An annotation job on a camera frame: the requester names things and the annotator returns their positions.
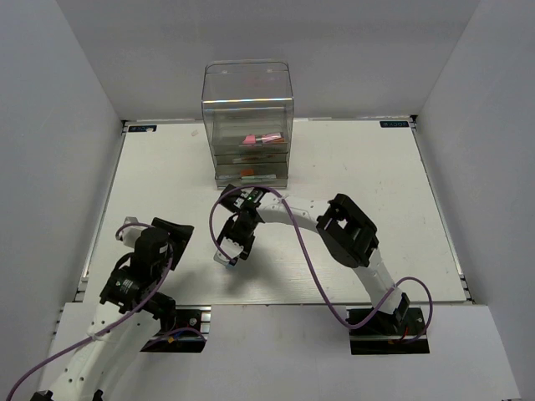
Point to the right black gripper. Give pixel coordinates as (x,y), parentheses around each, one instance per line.
(227,232)

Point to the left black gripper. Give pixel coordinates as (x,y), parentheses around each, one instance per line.
(180,236)

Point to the green highlighter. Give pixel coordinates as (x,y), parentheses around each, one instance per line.
(258,178)

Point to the red pen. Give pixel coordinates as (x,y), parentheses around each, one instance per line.
(250,159)

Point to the pink capped marker tube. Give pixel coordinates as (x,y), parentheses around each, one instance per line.
(265,139)

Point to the clear acrylic drawer organizer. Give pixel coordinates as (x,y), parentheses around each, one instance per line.
(248,97)

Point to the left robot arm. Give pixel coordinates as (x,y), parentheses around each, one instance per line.
(130,312)

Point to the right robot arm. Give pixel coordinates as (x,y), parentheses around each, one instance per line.
(347,232)

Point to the left blue table label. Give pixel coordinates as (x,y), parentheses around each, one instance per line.
(142,128)

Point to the blue table label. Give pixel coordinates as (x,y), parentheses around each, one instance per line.
(142,128)
(394,124)

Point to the right blue table label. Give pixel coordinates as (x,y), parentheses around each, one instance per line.
(394,124)

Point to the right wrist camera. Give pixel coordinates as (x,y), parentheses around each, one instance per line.
(231,251)

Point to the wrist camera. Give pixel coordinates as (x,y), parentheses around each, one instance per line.
(130,231)
(231,251)

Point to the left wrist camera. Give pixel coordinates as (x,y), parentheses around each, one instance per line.
(130,231)

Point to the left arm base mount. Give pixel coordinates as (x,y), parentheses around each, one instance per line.
(186,332)

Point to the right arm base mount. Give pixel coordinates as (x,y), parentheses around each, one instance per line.
(373,339)

